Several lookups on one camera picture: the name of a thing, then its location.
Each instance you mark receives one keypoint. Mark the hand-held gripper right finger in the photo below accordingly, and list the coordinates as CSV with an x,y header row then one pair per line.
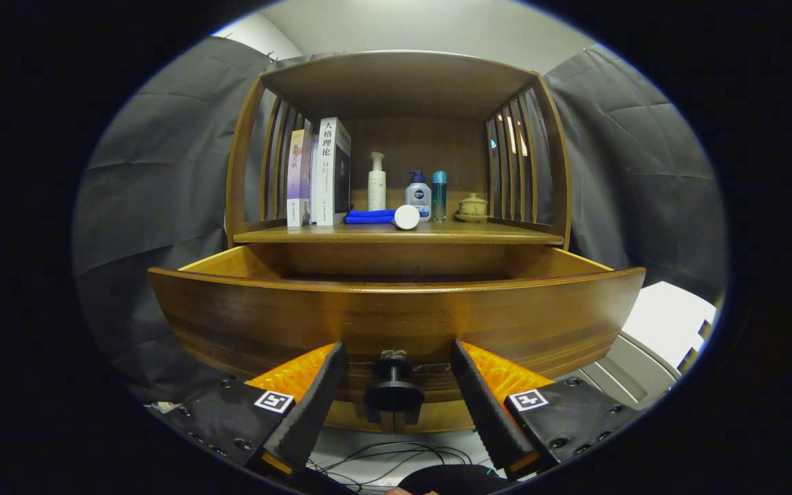
x,y
482,405

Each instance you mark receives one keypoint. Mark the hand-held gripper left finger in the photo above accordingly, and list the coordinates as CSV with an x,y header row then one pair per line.
x,y
313,405

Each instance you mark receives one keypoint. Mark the black drawer knob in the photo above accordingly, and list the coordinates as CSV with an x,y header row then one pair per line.
x,y
394,397

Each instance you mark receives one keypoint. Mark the wooden drawer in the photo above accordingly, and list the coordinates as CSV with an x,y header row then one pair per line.
x,y
368,316

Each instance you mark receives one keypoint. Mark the white green tube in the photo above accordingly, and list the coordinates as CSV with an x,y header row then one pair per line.
x,y
407,217

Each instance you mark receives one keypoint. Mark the wooden countertop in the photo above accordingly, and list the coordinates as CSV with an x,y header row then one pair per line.
x,y
478,234

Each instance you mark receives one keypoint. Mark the wooden cabinet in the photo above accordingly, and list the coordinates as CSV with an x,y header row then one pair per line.
x,y
403,82

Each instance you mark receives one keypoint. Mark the dark cloth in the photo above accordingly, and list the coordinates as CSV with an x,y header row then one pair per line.
x,y
451,480

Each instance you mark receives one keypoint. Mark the grey ribbed panel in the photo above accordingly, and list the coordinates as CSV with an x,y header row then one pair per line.
x,y
630,378

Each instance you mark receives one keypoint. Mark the yellow saucer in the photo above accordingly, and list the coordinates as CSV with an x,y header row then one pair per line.
x,y
471,218

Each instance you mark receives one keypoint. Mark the blue folded cloth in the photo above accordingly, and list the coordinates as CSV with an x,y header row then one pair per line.
x,y
368,217

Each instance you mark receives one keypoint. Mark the yellow lidded teacup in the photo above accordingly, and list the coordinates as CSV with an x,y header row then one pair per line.
x,y
473,206

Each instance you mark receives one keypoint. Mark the white flat surface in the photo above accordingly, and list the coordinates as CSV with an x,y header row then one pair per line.
x,y
671,320

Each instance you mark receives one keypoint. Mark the teal bottle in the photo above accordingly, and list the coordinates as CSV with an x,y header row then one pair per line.
x,y
439,199

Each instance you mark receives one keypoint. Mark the white bottle with blue cap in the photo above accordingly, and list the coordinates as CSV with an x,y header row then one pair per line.
x,y
419,196

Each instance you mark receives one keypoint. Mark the white pump bottle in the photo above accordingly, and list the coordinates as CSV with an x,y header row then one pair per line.
x,y
377,192

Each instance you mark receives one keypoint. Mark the white book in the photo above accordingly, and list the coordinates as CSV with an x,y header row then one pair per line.
x,y
326,179

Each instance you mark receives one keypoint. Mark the purple book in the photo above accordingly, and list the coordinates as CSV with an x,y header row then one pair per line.
x,y
298,179

